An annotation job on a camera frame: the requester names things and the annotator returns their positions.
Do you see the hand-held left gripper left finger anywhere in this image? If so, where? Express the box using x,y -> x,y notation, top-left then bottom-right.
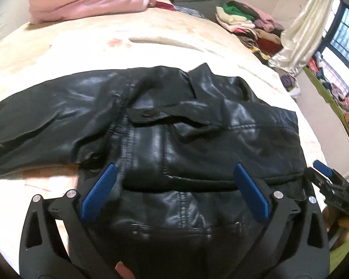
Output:
19,162 -> 125,279

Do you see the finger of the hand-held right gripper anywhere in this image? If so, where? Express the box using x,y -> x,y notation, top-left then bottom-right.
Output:
305,160 -> 338,199

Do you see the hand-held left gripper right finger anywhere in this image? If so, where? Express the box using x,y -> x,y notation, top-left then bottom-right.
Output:
233,163 -> 331,279

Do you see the black leather jacket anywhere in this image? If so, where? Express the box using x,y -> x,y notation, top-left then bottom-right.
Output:
0,62 -> 309,279

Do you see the pile of folded clothes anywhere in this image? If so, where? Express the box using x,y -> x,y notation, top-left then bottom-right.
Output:
215,0 -> 286,62

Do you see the person's left hand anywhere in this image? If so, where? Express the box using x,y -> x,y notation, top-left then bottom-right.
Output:
115,262 -> 137,279

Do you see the colourful printed cloth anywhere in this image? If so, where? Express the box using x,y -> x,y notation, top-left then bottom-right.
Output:
305,52 -> 349,147

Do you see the green cloth cover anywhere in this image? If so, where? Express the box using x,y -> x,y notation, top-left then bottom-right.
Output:
302,67 -> 349,269

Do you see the purple cloth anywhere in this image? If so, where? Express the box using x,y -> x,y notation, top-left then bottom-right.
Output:
280,74 -> 298,91

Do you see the dark framed window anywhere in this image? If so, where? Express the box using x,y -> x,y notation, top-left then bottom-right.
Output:
320,0 -> 349,101

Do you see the white blanket with orange prints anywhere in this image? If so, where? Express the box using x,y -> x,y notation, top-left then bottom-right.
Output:
0,6 -> 328,268

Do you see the cream curtain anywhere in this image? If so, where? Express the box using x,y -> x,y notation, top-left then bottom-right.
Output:
268,0 -> 338,74

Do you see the dark patterned cloth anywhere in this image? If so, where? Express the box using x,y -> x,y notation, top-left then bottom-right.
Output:
174,4 -> 205,18

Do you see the red cloth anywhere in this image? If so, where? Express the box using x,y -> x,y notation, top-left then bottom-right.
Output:
154,0 -> 178,11

